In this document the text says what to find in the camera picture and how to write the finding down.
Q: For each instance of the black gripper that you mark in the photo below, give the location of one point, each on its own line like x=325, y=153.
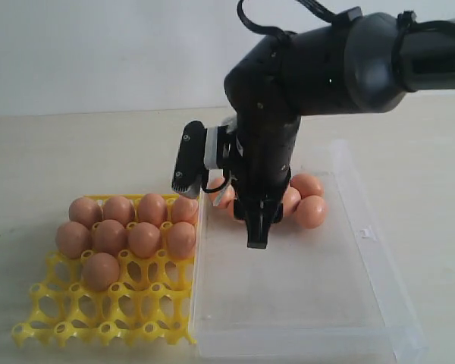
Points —
x=261, y=156

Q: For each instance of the brown egg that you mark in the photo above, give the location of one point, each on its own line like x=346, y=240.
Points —
x=85, y=211
x=152, y=209
x=72, y=239
x=307, y=185
x=222, y=198
x=110, y=237
x=184, y=209
x=119, y=208
x=238, y=210
x=100, y=271
x=290, y=201
x=181, y=240
x=311, y=212
x=144, y=240

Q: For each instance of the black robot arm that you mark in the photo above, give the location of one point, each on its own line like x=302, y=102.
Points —
x=356, y=64

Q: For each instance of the clear plastic container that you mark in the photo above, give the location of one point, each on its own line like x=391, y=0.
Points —
x=324, y=295

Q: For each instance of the yellow plastic egg tray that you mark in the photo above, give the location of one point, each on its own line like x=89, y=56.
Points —
x=149, y=301

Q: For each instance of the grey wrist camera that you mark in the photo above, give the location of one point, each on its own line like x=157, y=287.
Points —
x=189, y=166

